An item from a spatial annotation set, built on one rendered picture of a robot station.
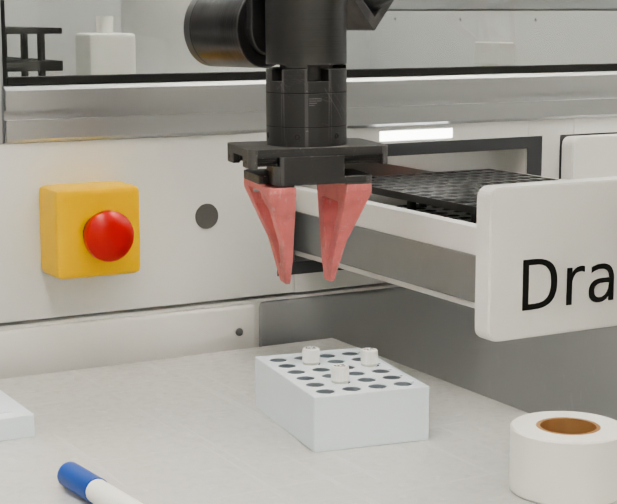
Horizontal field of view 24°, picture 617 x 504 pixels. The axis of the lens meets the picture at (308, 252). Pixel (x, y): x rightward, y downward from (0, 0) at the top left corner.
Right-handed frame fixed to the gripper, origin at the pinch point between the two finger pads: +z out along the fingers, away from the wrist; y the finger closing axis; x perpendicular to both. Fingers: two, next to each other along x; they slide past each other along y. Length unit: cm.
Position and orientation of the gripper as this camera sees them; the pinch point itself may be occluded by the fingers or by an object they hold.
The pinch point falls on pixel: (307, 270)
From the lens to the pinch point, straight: 104.9
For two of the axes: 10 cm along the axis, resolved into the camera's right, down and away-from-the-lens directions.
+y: -9.5, 0.5, -3.0
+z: 0.1, 9.9, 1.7
